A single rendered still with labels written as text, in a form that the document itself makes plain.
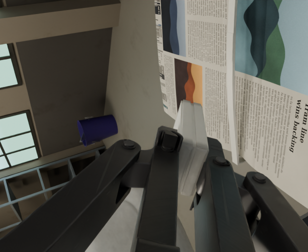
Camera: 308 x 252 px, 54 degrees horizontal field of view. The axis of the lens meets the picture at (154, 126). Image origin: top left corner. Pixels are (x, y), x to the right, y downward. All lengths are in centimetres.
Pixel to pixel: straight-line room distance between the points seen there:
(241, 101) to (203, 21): 10
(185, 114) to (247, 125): 18
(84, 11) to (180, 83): 298
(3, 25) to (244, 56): 305
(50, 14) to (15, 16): 32
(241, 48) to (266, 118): 8
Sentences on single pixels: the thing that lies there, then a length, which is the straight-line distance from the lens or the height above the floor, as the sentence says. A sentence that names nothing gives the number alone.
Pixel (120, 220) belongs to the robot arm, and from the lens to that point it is 48.
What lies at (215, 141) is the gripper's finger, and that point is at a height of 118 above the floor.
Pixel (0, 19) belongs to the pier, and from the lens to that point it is 325.
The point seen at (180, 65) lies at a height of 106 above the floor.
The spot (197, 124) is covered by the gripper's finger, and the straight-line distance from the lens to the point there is 18.
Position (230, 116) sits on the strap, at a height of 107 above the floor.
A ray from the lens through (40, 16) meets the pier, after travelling 329.
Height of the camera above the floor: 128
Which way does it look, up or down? 23 degrees down
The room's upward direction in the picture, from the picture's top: 107 degrees counter-clockwise
